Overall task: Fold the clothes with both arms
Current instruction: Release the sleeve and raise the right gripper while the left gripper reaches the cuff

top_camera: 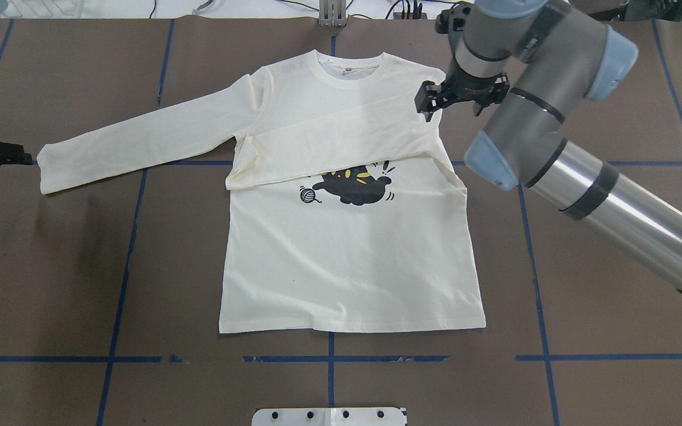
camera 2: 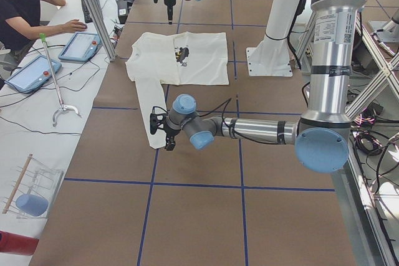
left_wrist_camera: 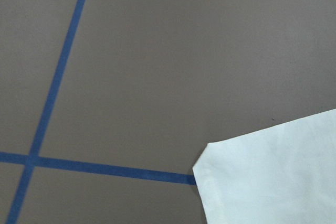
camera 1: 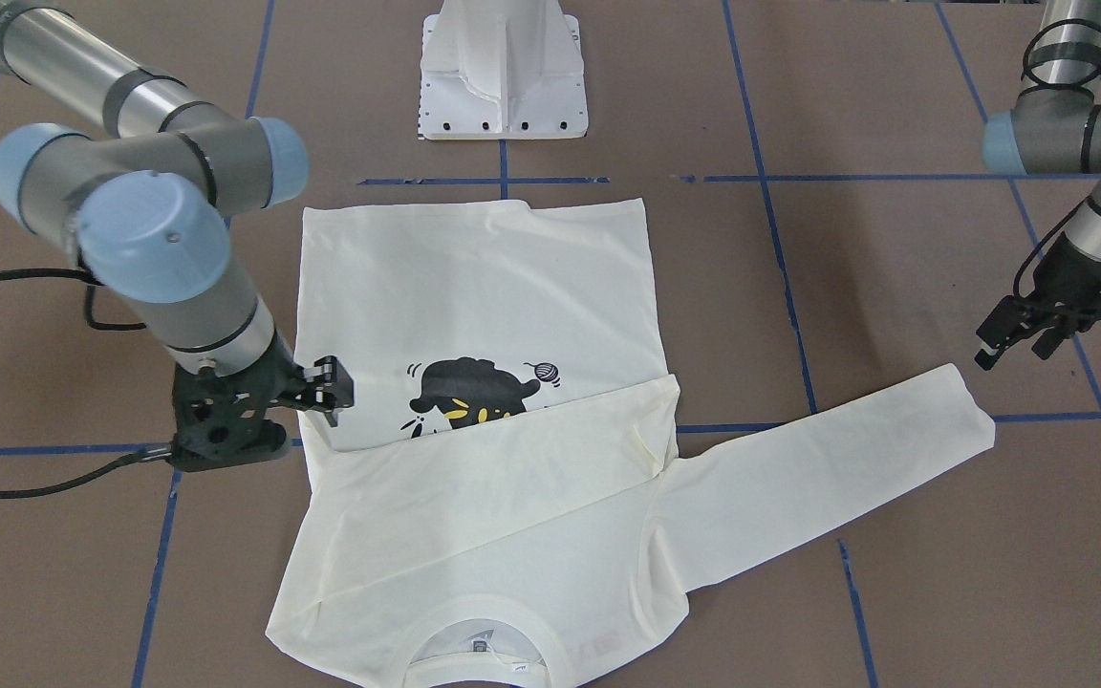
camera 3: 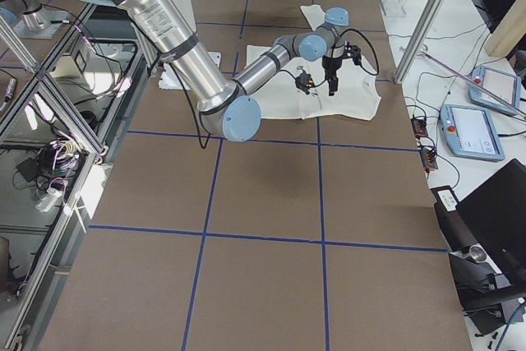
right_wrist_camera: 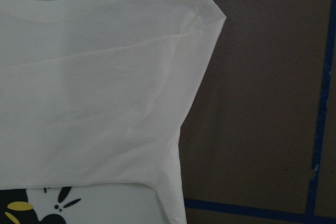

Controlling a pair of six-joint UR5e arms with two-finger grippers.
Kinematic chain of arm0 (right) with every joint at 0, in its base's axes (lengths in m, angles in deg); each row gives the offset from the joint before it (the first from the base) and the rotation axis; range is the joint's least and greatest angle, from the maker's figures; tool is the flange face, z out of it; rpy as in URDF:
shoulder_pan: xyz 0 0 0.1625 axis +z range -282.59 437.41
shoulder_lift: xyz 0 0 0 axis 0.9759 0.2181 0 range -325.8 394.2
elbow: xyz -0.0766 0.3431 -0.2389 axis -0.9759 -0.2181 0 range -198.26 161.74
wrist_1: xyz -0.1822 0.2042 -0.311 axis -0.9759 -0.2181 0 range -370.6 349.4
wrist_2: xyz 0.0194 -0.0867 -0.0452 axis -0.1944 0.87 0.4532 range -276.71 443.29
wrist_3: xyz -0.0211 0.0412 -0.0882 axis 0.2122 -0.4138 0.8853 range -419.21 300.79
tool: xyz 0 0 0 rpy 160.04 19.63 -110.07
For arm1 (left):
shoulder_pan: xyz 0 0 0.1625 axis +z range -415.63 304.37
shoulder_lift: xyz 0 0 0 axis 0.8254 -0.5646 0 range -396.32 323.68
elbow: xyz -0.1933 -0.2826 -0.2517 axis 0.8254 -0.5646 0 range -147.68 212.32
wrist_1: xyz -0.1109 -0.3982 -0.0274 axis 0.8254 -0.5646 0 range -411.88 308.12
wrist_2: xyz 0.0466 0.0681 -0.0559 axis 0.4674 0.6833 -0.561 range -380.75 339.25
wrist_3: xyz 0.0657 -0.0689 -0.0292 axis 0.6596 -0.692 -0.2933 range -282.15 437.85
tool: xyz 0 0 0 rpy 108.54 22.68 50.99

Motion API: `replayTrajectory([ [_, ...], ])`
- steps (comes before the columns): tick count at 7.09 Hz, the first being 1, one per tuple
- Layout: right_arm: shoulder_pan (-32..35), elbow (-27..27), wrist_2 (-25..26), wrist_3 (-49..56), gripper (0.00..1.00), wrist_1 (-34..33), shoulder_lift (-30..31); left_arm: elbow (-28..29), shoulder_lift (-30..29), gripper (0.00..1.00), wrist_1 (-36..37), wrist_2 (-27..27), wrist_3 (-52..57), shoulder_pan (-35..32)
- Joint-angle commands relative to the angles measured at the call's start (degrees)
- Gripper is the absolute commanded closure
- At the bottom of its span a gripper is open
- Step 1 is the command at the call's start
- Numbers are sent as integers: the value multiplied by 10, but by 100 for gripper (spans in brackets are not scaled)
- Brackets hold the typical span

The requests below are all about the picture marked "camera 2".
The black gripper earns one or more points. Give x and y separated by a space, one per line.
171 132
169 2

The cream long-sleeve Twinkle shirt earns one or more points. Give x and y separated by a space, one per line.
180 59

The black power adapter box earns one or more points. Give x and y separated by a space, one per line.
122 7

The far blue teach pendant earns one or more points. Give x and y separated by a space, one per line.
81 47

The blue teach pendant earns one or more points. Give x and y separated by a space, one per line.
81 47
31 77

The reacher grabber stick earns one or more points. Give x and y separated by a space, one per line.
64 108

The clear acrylic drying rack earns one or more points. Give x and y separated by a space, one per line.
33 177

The near blue teach pendant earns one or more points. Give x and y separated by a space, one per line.
31 77

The blue cup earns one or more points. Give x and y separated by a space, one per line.
32 204

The seated person in black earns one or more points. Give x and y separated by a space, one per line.
20 25

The red cylinder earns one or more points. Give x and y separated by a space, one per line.
18 244

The aluminium frame post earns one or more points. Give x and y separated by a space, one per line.
99 24

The white camera post with base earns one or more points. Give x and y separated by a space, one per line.
271 56

